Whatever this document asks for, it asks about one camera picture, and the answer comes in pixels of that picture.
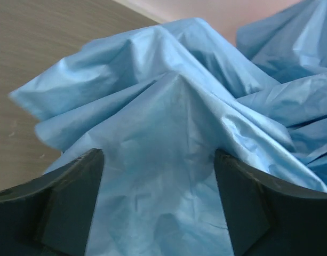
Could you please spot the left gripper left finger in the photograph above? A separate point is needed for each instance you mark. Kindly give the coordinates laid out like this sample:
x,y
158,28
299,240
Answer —
x,y
52,214

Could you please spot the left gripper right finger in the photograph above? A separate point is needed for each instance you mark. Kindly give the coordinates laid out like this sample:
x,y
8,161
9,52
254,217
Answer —
x,y
266,215

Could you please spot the light blue folding umbrella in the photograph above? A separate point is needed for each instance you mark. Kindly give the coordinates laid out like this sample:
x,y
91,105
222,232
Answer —
x,y
160,100

